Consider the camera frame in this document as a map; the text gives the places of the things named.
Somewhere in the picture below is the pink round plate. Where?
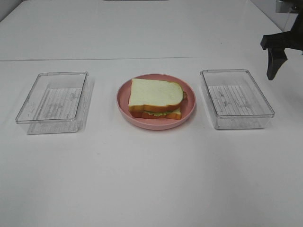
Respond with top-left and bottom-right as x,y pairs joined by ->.
116,74 -> 196,130

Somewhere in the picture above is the clear plastic tray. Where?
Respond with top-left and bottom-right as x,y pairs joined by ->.
200,69 -> 275,130
15,71 -> 93,135

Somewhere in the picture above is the bread slice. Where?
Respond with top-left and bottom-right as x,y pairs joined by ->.
130,108 -> 181,120
128,79 -> 184,113

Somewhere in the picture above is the right clear plastic tray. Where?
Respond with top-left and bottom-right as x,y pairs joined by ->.
200,69 -> 275,130

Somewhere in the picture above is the left clear plastic tray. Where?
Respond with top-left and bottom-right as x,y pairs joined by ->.
15,71 -> 93,135

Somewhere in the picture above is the bacon strip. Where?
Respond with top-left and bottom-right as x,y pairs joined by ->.
182,91 -> 187,102

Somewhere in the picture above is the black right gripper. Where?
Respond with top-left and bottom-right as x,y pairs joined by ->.
260,10 -> 303,80

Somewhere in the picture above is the green lettuce leaf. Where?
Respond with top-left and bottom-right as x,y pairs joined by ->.
144,109 -> 180,117

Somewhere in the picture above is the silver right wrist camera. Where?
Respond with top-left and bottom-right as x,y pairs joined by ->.
276,0 -> 303,14

